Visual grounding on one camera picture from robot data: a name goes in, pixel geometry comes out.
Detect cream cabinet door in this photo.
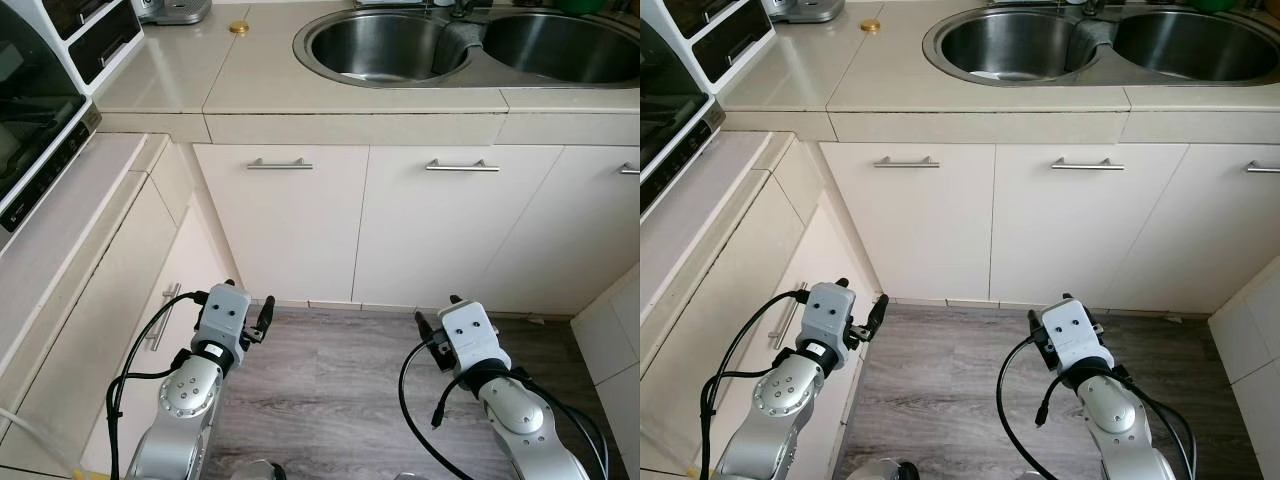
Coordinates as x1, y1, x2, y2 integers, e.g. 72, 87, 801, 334
640, 195, 871, 476
193, 144, 369, 306
1100, 142, 1280, 313
988, 142, 1193, 311
478, 144, 640, 319
820, 142, 996, 304
0, 195, 236, 476
352, 144, 564, 315

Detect grey robot left leg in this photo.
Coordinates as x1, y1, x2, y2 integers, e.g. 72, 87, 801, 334
862, 458, 921, 480

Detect white tall cabinet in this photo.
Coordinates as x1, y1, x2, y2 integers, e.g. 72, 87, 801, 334
1208, 255, 1280, 441
570, 265, 640, 480

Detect black glass oven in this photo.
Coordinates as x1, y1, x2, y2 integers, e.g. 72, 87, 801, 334
640, 20, 727, 216
0, 20, 103, 236

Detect stainless steel double sink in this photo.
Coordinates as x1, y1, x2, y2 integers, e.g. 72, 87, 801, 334
922, 8, 1280, 89
293, 8, 640, 89

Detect white appliance with black drawers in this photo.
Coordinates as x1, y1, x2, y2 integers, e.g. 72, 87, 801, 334
660, 0, 776, 96
40, 0, 146, 98

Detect silver countertop appliance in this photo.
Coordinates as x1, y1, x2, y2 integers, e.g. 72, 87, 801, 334
133, 0, 213, 25
765, 0, 846, 23

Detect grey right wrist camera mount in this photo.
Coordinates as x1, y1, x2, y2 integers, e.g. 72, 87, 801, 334
1040, 298, 1101, 373
438, 300, 499, 376

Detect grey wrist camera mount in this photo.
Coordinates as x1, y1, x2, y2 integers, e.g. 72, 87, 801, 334
1040, 298, 1101, 373
805, 282, 859, 351
438, 300, 499, 376
192, 284, 252, 351

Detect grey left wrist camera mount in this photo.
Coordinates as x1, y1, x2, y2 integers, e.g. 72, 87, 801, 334
805, 282, 859, 351
192, 284, 252, 351

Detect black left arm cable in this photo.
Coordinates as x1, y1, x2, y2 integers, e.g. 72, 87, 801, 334
698, 288, 813, 480
105, 290, 209, 480

